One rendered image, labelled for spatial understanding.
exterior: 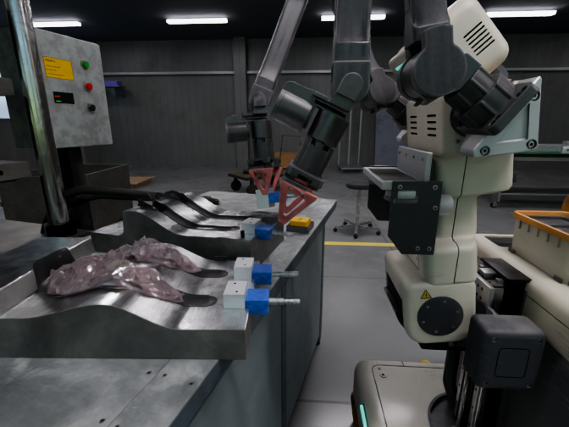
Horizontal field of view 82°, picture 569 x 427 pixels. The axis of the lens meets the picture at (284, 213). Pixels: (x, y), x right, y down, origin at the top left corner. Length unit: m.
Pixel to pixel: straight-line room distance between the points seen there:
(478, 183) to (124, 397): 0.76
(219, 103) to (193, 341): 8.87
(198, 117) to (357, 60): 8.95
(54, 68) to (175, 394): 1.25
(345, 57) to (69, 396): 0.63
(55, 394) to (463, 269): 0.78
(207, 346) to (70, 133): 1.14
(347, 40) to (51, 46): 1.17
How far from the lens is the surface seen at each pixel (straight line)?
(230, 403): 0.82
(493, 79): 0.63
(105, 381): 0.59
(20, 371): 0.67
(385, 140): 8.66
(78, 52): 1.60
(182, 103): 9.60
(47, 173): 1.31
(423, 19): 0.61
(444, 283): 0.84
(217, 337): 0.55
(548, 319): 0.93
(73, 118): 1.53
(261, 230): 0.82
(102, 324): 0.59
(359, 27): 0.59
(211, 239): 0.83
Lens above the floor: 1.16
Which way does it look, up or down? 15 degrees down
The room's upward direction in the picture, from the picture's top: straight up
